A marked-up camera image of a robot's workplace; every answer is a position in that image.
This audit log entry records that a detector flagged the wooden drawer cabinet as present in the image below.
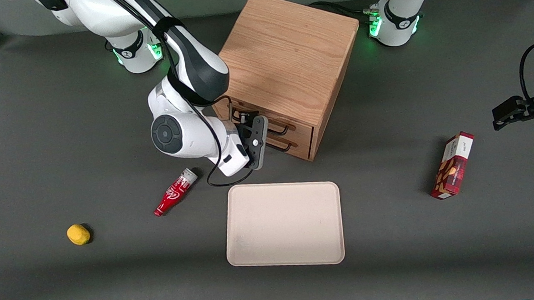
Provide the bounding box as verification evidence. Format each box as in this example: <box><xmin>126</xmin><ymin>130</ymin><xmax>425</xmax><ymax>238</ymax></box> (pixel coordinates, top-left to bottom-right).
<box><xmin>203</xmin><ymin>0</ymin><xmax>371</xmax><ymax>170</ymax></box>

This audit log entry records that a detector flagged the yellow lemon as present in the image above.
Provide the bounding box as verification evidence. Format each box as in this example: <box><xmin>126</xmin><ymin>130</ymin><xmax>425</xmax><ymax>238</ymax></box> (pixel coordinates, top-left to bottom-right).
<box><xmin>66</xmin><ymin>223</ymin><xmax>92</xmax><ymax>247</ymax></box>

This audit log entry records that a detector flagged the black wire drawer handle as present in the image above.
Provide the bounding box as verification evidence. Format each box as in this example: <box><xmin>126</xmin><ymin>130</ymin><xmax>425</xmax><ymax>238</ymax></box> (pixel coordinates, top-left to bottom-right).
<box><xmin>228</xmin><ymin>98</ymin><xmax>291</xmax><ymax>139</ymax></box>
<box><xmin>265</xmin><ymin>139</ymin><xmax>293</xmax><ymax>153</ymax></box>

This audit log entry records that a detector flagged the black left base cable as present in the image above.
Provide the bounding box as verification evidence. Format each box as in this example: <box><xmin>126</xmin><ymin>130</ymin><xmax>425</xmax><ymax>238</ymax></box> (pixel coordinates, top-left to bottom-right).
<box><xmin>308</xmin><ymin>0</ymin><xmax>376</xmax><ymax>26</ymax></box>

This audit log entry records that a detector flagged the beige rectangular tray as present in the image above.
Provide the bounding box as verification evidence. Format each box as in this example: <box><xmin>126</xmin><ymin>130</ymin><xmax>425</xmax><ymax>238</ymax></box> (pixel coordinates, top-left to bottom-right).
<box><xmin>221</xmin><ymin>177</ymin><xmax>346</xmax><ymax>273</ymax></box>

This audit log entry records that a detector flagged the red soda bottle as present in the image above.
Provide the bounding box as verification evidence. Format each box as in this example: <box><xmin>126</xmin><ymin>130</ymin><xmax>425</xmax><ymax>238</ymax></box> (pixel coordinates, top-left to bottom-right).
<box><xmin>151</xmin><ymin>167</ymin><xmax>201</xmax><ymax>218</ymax></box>

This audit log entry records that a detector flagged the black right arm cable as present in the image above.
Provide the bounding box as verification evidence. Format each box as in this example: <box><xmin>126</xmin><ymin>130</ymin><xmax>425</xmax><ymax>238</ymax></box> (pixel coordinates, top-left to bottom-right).
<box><xmin>103</xmin><ymin>0</ymin><xmax>257</xmax><ymax>196</ymax></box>

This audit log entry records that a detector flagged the red cookie box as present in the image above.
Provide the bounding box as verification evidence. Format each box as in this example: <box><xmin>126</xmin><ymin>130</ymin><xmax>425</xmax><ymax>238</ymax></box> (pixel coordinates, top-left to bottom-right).
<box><xmin>426</xmin><ymin>130</ymin><xmax>479</xmax><ymax>200</ymax></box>

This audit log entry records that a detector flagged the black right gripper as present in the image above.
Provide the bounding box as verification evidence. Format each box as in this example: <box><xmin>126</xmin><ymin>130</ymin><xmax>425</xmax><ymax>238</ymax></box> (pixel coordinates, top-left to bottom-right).
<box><xmin>237</xmin><ymin>110</ymin><xmax>272</xmax><ymax>172</ymax></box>

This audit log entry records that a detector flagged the wooden drawer front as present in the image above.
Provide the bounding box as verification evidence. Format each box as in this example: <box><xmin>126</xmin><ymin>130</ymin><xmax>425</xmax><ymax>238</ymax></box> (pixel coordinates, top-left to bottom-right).
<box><xmin>264</xmin><ymin>130</ymin><xmax>317</xmax><ymax>164</ymax></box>
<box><xmin>213</xmin><ymin>92</ymin><xmax>316</xmax><ymax>151</ymax></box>

